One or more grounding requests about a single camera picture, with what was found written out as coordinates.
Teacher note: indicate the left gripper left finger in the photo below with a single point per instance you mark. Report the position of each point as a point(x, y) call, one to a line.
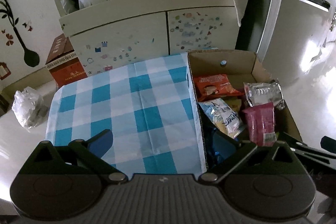
point(100, 144)

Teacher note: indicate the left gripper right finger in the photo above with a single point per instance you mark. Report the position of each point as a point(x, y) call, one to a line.
point(223, 146)

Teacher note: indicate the white blue snack bag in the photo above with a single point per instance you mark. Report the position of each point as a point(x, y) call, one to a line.
point(223, 117)

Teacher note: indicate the yellow black label snack packet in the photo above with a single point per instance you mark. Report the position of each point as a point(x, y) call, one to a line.
point(234, 104)

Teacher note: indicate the pink snack bag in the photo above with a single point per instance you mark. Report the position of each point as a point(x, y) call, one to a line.
point(261, 124)

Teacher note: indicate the orange snack bag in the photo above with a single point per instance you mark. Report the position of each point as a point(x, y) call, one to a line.
point(215, 86)

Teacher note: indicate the silver foil snack bag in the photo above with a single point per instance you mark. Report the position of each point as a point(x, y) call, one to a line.
point(262, 93)

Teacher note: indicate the blue checkered tablecloth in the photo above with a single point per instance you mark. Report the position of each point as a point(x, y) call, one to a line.
point(147, 107)

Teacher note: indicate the crumpled white plastic bag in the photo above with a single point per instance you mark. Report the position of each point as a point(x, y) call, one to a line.
point(29, 108)

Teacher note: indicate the cardboard box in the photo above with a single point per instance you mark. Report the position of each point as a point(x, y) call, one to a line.
point(213, 74)

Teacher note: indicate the red brown carton box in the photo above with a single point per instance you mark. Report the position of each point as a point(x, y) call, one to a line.
point(63, 62)

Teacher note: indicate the silver refrigerator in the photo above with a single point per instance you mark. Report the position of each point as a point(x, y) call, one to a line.
point(293, 35)

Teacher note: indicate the white sideboard cabinet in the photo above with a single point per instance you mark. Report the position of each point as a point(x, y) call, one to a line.
point(115, 33)

